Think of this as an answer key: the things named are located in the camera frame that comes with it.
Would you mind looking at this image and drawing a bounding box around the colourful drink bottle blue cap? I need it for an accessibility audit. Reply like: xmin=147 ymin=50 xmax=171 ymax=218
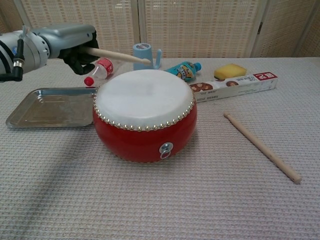
xmin=164 ymin=61 xmax=202 ymax=83

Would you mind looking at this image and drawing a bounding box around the long cling film box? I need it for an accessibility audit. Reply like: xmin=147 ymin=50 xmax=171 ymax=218
xmin=188 ymin=72 xmax=279 ymax=104

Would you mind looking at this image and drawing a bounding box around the red drum with white skin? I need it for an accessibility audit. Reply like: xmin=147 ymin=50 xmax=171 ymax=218
xmin=92 ymin=69 xmax=197 ymax=164

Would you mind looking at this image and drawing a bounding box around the left silver black-fingered robot hand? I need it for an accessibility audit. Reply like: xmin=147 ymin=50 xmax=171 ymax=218
xmin=41 ymin=24 xmax=100 ymax=75

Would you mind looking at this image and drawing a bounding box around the light blue plastic cup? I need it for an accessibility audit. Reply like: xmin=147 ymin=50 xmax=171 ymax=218
xmin=132 ymin=42 xmax=163 ymax=71

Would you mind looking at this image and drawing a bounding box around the rectangular steel tray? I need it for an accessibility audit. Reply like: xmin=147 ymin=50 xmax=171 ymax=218
xmin=5 ymin=86 xmax=98 ymax=129

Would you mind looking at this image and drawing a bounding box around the clear plastic bottle red cap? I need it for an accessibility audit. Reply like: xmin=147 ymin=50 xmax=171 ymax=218
xmin=83 ymin=51 xmax=131 ymax=87

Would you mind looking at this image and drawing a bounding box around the bamboo folding screen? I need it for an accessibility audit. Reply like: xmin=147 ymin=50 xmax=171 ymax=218
xmin=0 ymin=0 xmax=320 ymax=60

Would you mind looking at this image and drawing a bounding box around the wooden drumstick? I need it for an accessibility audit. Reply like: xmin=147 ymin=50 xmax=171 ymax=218
xmin=87 ymin=47 xmax=152 ymax=65
xmin=223 ymin=111 xmax=303 ymax=185

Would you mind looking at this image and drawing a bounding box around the yellow sponge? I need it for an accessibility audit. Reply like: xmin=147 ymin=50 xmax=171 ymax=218
xmin=213 ymin=63 xmax=248 ymax=81

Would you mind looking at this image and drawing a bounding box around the white woven tablecloth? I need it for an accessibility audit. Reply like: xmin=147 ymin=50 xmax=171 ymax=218
xmin=0 ymin=57 xmax=320 ymax=240

